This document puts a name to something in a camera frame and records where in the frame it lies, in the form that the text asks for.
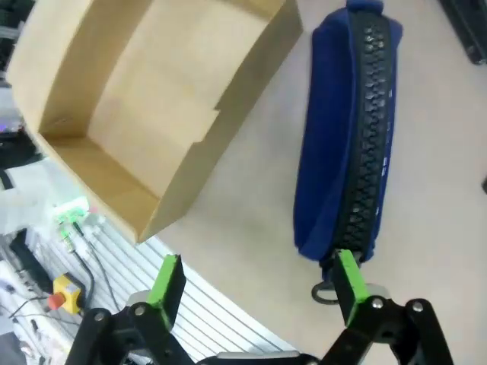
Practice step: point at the grey slotted aluminium plate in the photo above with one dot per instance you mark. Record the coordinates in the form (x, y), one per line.
(213, 304)

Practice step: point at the green-lit connector block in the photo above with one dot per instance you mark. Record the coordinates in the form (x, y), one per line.
(74, 214)

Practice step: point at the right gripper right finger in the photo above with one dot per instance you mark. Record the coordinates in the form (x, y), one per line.
(352, 289)

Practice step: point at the yellow emergency stop button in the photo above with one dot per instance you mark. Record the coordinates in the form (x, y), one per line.
(67, 292)

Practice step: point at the black equipment case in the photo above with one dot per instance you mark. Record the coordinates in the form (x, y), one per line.
(466, 26)

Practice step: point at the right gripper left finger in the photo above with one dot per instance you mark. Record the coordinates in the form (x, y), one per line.
(167, 289)

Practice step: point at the open cardboard box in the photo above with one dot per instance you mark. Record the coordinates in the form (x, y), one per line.
(152, 95)

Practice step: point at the blue zippered pencil case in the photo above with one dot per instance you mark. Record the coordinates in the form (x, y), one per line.
(331, 152)

